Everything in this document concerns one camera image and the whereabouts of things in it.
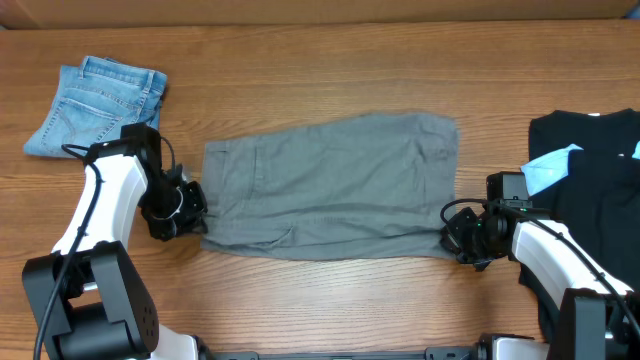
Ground grey cotton shorts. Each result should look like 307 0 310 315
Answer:
201 113 459 261

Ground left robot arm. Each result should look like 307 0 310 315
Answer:
22 123 213 360

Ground black t-shirt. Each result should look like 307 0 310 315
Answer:
517 108 640 346

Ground brown cardboard backdrop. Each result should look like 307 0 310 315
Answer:
1 0 636 29

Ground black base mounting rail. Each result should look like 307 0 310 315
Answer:
200 346 488 360

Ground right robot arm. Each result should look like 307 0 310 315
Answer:
440 172 639 360

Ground folded blue denim jeans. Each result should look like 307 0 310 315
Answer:
23 56 168 157

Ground light blue garment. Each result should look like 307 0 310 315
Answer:
520 143 639 195

